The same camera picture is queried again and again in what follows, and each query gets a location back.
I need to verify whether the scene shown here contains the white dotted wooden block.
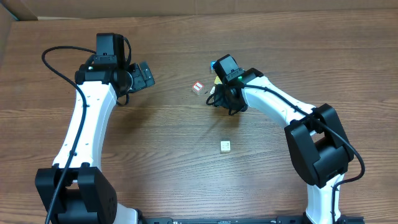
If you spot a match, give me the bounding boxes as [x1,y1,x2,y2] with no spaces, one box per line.
[220,141,231,153]

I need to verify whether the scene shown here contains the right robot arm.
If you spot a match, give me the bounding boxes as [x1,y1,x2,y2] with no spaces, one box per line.
[206,54,354,223]

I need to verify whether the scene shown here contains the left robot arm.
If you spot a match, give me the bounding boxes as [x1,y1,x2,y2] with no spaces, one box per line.
[35,33,155,224]

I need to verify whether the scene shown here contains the white picture block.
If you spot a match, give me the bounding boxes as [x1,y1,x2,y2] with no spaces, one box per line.
[210,86,216,95]

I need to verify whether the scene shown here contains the yellow block middle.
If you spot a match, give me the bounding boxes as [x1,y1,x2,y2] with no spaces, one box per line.
[214,77,222,85]

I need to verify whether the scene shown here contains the red I letter block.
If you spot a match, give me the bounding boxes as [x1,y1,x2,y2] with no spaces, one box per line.
[192,81,205,95]

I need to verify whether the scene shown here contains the blue letter block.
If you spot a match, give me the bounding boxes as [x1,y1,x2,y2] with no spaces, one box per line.
[210,61,216,73]

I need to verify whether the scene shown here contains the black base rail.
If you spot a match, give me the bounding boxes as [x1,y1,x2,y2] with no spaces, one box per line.
[136,216,365,224]

